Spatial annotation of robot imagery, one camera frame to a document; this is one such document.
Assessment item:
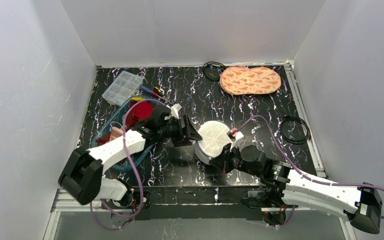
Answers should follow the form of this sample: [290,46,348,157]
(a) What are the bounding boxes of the white mesh laundry basket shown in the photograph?
[193,120,233,165]

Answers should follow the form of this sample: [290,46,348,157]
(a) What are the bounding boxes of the dark red bra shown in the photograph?
[124,101,155,131]

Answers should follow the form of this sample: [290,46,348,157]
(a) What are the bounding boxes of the teal plastic bin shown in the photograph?
[90,98,158,173]

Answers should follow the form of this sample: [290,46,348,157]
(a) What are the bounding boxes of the strawberry print mesh laundry bag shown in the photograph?
[219,65,282,95]

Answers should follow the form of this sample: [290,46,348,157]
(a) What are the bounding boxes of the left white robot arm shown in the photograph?
[58,113,202,205]

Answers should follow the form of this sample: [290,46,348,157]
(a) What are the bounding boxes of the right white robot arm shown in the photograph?
[208,144,383,235]

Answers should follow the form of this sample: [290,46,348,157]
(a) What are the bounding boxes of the pink clothes in bin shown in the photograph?
[95,121,124,146]

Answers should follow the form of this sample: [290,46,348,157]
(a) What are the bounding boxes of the clear plastic screw organizer box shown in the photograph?
[102,70,144,106]

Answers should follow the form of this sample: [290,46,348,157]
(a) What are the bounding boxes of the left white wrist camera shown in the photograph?
[170,103,182,119]

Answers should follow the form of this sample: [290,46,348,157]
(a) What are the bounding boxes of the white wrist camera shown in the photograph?
[170,103,182,119]
[227,128,244,150]

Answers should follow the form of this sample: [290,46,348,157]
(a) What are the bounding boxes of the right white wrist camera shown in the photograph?
[227,128,244,150]

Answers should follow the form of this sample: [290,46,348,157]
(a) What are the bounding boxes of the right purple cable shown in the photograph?
[230,114,384,229]

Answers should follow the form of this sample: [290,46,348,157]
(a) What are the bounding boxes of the purple cable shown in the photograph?
[230,114,384,229]
[90,98,173,232]

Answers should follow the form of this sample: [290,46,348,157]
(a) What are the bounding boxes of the yellow handled screwdriver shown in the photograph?
[130,86,173,104]

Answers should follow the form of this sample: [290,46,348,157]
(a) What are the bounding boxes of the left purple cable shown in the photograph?
[90,98,173,232]

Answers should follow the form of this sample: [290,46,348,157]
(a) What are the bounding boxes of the blue red handled screwdriver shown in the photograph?
[139,85,159,97]

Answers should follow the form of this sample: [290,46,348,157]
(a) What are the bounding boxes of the black cable coil at right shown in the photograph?
[280,115,311,145]

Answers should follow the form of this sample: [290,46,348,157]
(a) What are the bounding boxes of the black cable coil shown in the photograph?
[280,115,311,145]
[202,61,228,82]

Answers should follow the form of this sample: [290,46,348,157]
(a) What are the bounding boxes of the aluminium frame rail right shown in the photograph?
[283,59,327,178]

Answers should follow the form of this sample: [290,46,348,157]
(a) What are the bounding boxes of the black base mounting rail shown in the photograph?
[100,185,299,222]

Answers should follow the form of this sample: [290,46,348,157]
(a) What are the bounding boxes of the black cable coil at back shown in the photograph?
[202,61,228,82]

